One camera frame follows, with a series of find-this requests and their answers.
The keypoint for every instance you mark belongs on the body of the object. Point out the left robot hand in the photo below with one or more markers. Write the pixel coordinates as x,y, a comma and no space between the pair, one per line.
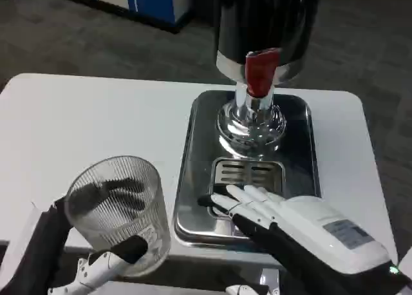
38,250

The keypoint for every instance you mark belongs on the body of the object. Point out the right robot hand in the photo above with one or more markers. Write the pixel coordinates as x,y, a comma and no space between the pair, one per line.
309,224

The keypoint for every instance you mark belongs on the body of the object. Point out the clear ribbed glass cup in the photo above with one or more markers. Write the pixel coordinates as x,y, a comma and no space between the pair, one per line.
112,225

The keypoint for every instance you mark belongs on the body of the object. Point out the red dispenser tap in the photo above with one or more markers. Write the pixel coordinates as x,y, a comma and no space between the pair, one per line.
260,72

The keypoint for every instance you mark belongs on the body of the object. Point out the steel drip grid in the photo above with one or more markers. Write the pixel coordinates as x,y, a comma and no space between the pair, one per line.
231,172

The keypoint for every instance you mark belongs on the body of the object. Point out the steel tray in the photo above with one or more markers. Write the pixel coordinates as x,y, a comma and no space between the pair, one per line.
196,179

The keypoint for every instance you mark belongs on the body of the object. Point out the black steel drink dispenser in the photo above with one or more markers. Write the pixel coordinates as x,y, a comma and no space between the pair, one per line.
257,18

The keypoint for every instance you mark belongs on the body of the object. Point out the blue white cabinet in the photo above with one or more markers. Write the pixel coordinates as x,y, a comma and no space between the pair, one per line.
151,5

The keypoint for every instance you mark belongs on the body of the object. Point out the white table frame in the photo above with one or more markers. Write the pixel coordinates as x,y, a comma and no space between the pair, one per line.
270,282

